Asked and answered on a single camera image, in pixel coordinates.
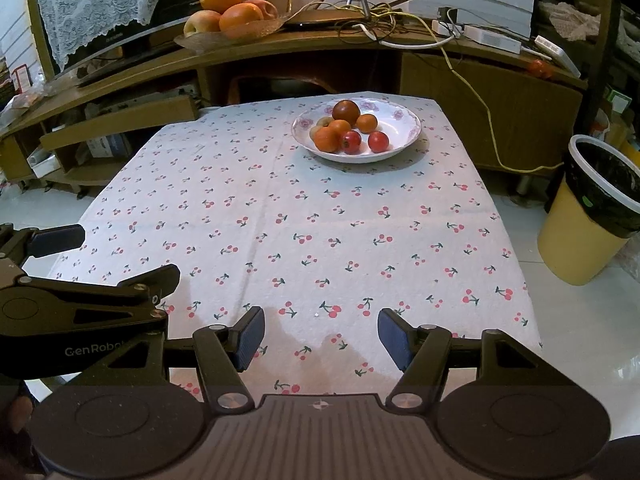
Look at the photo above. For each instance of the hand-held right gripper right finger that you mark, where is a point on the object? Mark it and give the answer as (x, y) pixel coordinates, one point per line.
(395, 336)

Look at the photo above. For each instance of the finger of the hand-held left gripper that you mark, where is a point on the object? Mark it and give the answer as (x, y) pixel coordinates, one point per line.
(60, 240)
(160, 280)

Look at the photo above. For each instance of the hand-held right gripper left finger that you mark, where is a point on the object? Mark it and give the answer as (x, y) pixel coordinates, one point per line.
(250, 334)

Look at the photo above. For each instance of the white floral plate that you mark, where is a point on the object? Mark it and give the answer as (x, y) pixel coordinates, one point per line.
(400, 132)

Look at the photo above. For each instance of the orange mandarin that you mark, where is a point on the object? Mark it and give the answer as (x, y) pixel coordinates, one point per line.
(367, 123)
(340, 127)
(327, 139)

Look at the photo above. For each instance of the brown kiwi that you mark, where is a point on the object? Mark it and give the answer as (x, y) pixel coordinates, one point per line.
(314, 133)
(324, 121)

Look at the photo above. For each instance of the large dark red tomato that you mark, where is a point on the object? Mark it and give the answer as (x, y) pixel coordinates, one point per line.
(346, 110)

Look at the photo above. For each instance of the person's left hand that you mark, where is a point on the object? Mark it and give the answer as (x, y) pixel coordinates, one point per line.
(17, 412)

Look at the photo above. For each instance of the white blue carton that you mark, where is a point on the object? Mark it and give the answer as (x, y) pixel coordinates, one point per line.
(107, 146)

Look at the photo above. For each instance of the cherry print tablecloth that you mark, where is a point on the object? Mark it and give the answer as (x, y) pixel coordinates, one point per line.
(300, 210)

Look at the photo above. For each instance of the pile of wrapped papers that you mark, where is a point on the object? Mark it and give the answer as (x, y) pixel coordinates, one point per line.
(25, 90)

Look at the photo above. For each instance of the small red tomato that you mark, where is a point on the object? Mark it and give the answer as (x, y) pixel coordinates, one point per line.
(378, 141)

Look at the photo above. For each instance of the yellow trash bin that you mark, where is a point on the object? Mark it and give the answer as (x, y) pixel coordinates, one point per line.
(575, 230)

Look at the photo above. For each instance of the glass fruit bowl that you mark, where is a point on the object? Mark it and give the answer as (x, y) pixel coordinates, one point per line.
(200, 42)

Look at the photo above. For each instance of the white lace cloth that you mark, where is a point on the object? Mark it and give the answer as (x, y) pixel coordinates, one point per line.
(95, 0)

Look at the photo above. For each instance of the pale apple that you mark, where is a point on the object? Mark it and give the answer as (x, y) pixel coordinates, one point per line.
(202, 23)

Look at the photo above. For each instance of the wooden cabinet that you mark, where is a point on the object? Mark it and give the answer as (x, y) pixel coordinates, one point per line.
(525, 110)

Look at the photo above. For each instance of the reddish apple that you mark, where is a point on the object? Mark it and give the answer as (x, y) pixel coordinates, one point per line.
(267, 9)

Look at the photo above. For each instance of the small orange object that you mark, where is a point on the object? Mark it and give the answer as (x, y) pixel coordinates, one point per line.
(541, 68)

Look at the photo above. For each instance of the green white box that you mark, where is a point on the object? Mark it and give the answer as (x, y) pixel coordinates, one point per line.
(616, 100)

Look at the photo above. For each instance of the long white power strip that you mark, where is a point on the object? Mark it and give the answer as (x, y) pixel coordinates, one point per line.
(557, 52)

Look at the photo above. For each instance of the dark wooden shelf unit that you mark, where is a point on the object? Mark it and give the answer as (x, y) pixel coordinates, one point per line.
(601, 35)

